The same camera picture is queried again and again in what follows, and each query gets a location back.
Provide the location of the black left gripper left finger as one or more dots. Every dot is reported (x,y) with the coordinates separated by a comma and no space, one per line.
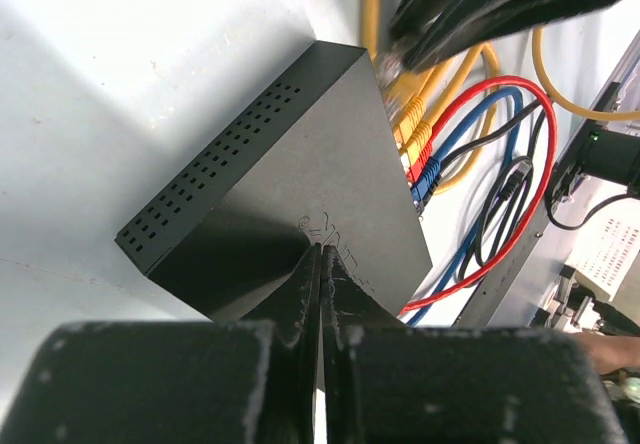
(248,381)

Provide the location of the black network switch box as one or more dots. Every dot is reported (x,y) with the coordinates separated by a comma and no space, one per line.
(311,160)

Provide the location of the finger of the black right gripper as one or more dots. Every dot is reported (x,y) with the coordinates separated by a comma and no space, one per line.
(427,32)

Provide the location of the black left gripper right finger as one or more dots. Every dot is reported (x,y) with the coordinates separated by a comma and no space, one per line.
(386,382)

